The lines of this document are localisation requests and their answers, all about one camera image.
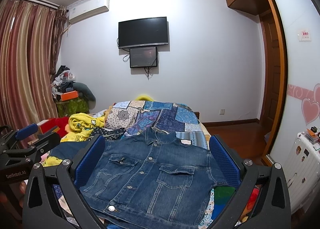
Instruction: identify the blue denim jacket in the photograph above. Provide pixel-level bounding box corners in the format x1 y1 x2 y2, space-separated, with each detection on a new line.
80 128 227 228

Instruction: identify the yellow cartoon fleece blanket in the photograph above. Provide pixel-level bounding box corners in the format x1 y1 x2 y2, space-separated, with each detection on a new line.
42 111 107 167

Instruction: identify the navy patterned garment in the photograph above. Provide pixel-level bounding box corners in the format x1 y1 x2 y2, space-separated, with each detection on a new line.
87 127 126 141

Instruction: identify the colourful striped fleece blanket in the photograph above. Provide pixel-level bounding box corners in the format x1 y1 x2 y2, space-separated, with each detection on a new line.
198 186 260 228

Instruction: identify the clutter pile with orange box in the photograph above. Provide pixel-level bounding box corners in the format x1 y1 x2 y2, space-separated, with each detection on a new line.
51 65 96 117

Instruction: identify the patchwork blue quilt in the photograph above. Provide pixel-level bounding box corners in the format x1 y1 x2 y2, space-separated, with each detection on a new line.
105 100 209 149

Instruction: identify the striped red gold curtain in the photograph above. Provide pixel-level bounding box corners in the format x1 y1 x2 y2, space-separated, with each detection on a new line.
1 0 67 129

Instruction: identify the white air conditioner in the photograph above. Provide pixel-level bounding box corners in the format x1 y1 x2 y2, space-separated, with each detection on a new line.
69 0 110 24

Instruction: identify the small black wall monitor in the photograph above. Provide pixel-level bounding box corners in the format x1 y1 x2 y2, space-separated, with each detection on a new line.
130 47 158 68

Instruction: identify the black wall television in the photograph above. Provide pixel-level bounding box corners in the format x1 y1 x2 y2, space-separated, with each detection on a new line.
118 17 169 49

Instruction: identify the wooden door frame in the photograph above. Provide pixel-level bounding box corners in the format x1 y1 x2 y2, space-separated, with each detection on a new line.
259 0 288 166

